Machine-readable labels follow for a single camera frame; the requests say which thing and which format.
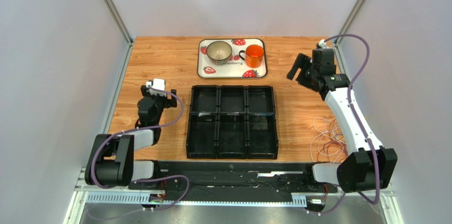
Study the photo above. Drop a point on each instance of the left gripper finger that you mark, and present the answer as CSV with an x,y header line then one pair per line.
x,y
173,100
144,90

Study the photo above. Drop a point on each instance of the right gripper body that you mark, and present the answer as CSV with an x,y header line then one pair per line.
x,y
306,71

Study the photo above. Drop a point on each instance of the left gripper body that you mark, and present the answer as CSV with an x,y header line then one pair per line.
x,y
160,100

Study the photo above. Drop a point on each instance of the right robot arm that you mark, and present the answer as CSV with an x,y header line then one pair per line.
x,y
369,165

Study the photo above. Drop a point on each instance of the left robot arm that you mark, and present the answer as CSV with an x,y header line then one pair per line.
x,y
112,162

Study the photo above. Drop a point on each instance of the orange mug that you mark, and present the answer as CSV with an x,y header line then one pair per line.
x,y
253,55

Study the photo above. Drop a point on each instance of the black six-compartment organizer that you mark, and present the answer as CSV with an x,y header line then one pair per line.
x,y
232,122

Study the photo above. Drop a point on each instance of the strawberry pattern tray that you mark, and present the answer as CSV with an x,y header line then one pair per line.
x,y
235,66

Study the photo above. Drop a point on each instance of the grey ceramic bowl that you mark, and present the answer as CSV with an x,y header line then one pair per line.
x,y
219,52

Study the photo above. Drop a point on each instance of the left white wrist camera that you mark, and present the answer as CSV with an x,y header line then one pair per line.
x,y
157,85

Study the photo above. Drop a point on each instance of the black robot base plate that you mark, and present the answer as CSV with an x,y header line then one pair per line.
x,y
235,181

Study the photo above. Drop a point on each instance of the aluminium frame rail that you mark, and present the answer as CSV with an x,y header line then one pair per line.
x,y
92,204

